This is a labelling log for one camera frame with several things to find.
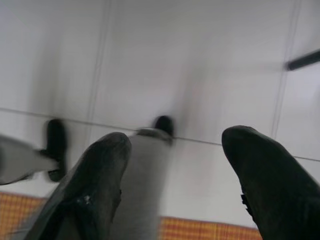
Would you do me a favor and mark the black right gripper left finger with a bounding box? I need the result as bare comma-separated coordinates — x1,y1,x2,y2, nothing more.
23,131,133,240

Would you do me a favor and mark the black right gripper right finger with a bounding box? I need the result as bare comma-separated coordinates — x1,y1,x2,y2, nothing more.
221,125,320,240

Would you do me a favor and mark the black robot foot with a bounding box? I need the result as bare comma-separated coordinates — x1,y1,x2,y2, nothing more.
37,118,69,183
152,115,176,141

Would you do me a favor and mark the grey robot leg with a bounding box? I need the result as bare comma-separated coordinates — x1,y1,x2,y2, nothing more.
0,134,61,186

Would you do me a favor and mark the orange checked mat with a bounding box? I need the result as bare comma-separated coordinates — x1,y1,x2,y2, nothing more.
0,191,263,240

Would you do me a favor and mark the black metal bar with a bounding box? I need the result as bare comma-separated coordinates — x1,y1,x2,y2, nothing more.
285,48,320,73

